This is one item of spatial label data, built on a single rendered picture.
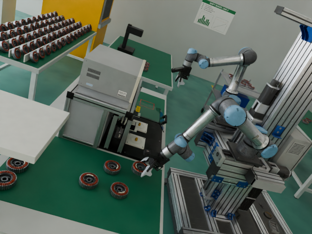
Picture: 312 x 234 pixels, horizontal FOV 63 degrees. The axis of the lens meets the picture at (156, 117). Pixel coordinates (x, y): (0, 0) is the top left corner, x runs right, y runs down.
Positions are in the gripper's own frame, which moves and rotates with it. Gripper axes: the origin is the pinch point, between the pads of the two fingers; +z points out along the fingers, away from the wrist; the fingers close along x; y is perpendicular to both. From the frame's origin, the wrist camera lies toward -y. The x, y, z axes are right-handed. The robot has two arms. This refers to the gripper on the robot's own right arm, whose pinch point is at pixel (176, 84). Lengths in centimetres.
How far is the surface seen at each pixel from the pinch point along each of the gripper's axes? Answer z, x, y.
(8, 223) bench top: 40, -136, -89
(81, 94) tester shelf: 4, -62, -76
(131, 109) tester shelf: 4, -66, -42
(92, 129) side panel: 26, -66, -63
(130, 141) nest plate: 37, -54, -32
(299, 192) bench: 104, 19, 233
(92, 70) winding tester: -10, -52, -73
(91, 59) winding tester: -17, -50, -76
